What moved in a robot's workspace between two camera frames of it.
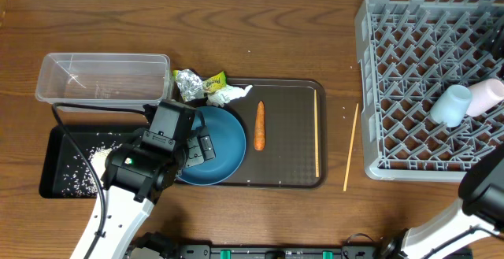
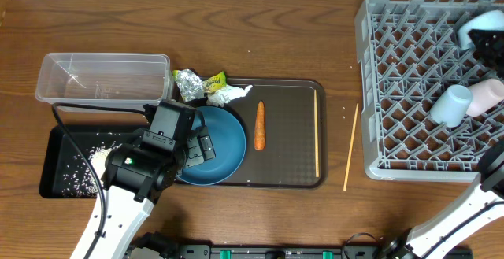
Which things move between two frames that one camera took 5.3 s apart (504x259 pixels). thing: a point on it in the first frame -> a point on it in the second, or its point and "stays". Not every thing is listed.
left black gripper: (202, 152) stays
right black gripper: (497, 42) -> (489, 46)
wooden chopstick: (351, 146) stays
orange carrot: (259, 138) stays
